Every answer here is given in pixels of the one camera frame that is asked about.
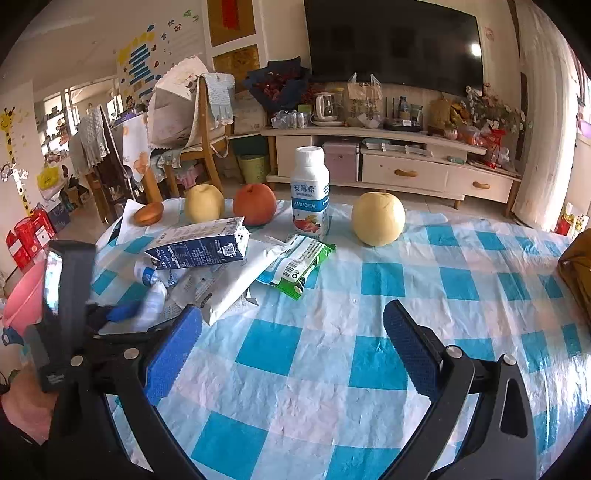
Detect white feather wipes pack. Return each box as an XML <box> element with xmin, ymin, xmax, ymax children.
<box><xmin>171</xmin><ymin>237</ymin><xmax>287</xmax><ymax>326</ymax></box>

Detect blue white milk carton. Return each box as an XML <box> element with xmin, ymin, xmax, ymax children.
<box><xmin>145</xmin><ymin>217</ymin><xmax>250</xmax><ymax>269</ymax></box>

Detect green white snack packet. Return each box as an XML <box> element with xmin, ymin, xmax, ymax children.
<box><xmin>256</xmin><ymin>234</ymin><xmax>335</xmax><ymax>300</ymax></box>

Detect pink plastic trash bin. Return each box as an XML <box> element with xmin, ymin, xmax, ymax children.
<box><xmin>2</xmin><ymin>262</ymin><xmax>46</xmax><ymax>336</ymax></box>

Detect person left hand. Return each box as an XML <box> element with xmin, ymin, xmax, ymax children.
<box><xmin>1</xmin><ymin>363</ymin><xmax>58</xmax><ymax>445</ymax></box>

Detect red gift boxes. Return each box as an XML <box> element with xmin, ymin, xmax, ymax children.
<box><xmin>5</xmin><ymin>207</ymin><xmax>55</xmax><ymax>272</ymax></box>

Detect yellow plastic bag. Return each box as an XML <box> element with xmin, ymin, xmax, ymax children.
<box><xmin>36</xmin><ymin>166</ymin><xmax>61</xmax><ymax>191</ymax></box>

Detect dark wooden chair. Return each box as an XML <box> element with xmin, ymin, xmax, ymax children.
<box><xmin>77</xmin><ymin>106</ymin><xmax>132</xmax><ymax>224</ymax></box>

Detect blue white checkered tablecloth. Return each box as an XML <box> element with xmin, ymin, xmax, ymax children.
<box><xmin>157</xmin><ymin>204</ymin><xmax>590</xmax><ymax>479</ymax></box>

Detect yellow pear left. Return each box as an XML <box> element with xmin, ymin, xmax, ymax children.
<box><xmin>184</xmin><ymin>184</ymin><xmax>225</xmax><ymax>223</ymax></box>

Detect yellow pear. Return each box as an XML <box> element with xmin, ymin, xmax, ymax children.
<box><xmin>184</xmin><ymin>184</ymin><xmax>225</xmax><ymax>223</ymax></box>
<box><xmin>352</xmin><ymin>192</ymin><xmax>406</xmax><ymax>247</ymax></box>

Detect red orange apple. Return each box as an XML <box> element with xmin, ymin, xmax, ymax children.
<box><xmin>232</xmin><ymin>183</ymin><xmax>276</xmax><ymax>226</ymax></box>

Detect green waste basket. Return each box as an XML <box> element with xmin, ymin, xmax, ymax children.
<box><xmin>238</xmin><ymin>155</ymin><xmax>269</xmax><ymax>184</ymax></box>

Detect wooden chair with covers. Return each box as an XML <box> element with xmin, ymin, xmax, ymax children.
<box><xmin>147</xmin><ymin>55</ymin><xmax>232</xmax><ymax>189</ymax></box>

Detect yellow pear right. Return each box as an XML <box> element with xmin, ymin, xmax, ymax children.
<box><xmin>352</xmin><ymin>192</ymin><xmax>406</xmax><ymax>247</ymax></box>

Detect white Ambrosial yogurt bottle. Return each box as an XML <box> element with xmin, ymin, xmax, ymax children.
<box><xmin>290</xmin><ymin>146</ymin><xmax>331</xmax><ymax>240</ymax></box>

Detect pink storage box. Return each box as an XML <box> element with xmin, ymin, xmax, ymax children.
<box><xmin>322</xmin><ymin>141</ymin><xmax>360</xmax><ymax>183</ymax></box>

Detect dark flower bouquet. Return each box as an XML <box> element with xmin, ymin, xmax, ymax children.
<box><xmin>242</xmin><ymin>57</ymin><xmax>310</xmax><ymax>114</ymax></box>

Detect white TV cabinet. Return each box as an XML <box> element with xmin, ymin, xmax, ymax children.
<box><xmin>262</xmin><ymin>126</ymin><xmax>521</xmax><ymax>215</ymax></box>

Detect electric kettle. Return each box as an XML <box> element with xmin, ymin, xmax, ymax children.
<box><xmin>311</xmin><ymin>91</ymin><xmax>344</xmax><ymax>126</ymax></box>

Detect black television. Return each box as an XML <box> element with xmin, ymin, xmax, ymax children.
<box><xmin>304</xmin><ymin>0</ymin><xmax>484</xmax><ymax>96</ymax></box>

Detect giraffe height wall sticker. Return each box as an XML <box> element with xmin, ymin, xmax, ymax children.
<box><xmin>1</xmin><ymin>107</ymin><xmax>34</xmax><ymax>217</ymax></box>

